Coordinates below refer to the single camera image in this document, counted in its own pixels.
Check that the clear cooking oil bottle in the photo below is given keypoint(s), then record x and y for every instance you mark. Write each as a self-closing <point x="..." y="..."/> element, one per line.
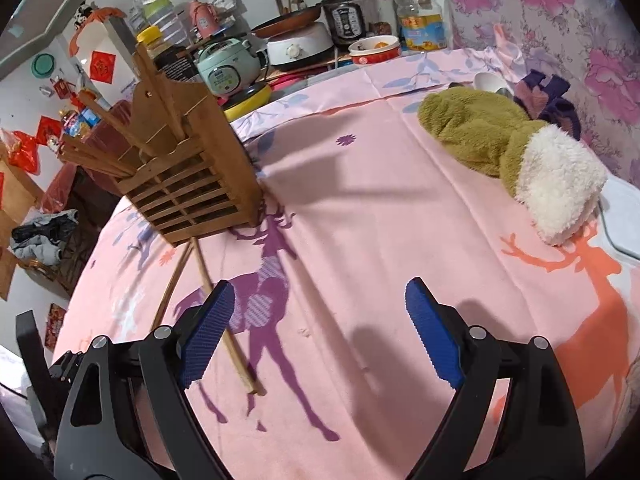
<point x="420" y="25"/>

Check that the black clothing pile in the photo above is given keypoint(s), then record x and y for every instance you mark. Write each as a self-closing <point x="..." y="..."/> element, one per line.
<point x="42" y="235"/>

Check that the clear container green lid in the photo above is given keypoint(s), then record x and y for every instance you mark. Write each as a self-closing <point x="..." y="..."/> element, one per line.
<point x="165" y="20"/>

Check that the yellow rimmed pan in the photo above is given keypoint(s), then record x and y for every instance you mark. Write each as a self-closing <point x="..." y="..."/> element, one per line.
<point x="250" y="100"/>

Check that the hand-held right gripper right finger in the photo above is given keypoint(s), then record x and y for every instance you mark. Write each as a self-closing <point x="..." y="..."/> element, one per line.
<point x="432" y="330"/>

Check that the red packet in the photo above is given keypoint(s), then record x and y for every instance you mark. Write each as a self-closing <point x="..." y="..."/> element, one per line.
<point x="20" y="152"/>
<point x="55" y="325"/>

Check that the dark jar yellow lid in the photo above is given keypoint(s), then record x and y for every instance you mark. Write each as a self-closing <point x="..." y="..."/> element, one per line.
<point x="167" y="57"/>

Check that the yellow oil bottle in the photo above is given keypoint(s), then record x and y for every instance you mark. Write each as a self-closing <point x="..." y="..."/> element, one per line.
<point x="75" y="122"/>

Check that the white cloth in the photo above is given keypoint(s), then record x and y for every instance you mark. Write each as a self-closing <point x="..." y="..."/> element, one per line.
<point x="622" y="220"/>

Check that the pink thermos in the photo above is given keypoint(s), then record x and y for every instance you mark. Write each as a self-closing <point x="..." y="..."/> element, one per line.
<point x="204" y="20"/>

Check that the silver black pressure cooker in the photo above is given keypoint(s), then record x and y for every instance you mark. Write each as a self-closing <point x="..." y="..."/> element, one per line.
<point x="357" y="15"/>

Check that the floral purple cloth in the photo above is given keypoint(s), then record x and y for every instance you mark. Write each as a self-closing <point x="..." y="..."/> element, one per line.
<point x="575" y="20"/>

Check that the slatted wooden chopstick holder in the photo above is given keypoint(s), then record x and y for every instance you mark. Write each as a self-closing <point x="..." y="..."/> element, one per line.
<point x="200" y="175"/>

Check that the red cloth covered table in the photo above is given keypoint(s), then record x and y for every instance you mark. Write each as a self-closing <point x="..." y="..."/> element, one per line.
<point x="100" y="135"/>

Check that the wooden chopstick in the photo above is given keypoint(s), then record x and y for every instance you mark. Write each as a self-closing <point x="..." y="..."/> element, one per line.
<point x="240" y="365"/>
<point x="110" y="120"/>
<point x="172" y="285"/>

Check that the frying pan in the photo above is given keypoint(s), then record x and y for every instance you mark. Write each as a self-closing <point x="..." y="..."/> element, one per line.
<point x="285" y="22"/>

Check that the white electric pot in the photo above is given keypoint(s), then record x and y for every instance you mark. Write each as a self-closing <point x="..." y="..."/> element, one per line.
<point x="300" y="50"/>

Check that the pink deer print sheet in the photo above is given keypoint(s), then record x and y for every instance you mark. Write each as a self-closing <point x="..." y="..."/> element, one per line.
<point x="375" y="210"/>

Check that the green plate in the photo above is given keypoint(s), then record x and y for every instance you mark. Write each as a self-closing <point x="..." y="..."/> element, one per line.
<point x="42" y="65"/>

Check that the cardboard sheet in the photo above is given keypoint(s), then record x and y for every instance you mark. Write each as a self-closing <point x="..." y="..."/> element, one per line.
<point x="15" y="210"/>

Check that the green plush slipper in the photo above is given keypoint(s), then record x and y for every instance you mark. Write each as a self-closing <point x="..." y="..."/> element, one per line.
<point x="475" y="125"/>

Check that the red diamond paper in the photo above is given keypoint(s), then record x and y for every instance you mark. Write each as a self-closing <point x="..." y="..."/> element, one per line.
<point x="49" y="130"/>
<point x="102" y="66"/>

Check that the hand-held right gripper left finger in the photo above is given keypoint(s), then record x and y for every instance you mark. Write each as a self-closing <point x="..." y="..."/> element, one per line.
<point x="210" y="330"/>

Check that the mint green rice cooker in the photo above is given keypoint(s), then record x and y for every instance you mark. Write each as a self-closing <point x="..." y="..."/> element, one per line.
<point x="227" y="67"/>

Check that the red and white bowl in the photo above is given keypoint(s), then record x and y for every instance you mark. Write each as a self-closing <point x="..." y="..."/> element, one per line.
<point x="372" y="55"/>

